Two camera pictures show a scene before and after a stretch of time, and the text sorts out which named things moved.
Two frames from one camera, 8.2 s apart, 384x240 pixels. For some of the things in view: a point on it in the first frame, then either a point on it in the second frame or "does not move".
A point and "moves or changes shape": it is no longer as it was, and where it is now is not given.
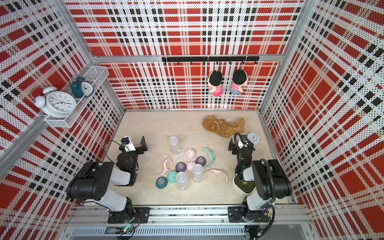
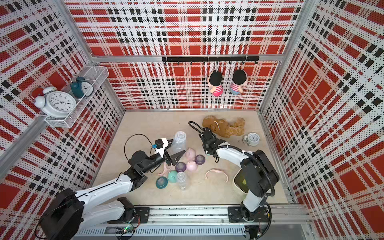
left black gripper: [144, 146] → [171, 159]
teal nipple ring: [161, 182] does not move
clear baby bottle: [174, 145] moves or changes shape
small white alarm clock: [254, 138] does not move
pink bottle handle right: [218, 171] does not move
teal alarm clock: [81, 88] does not move
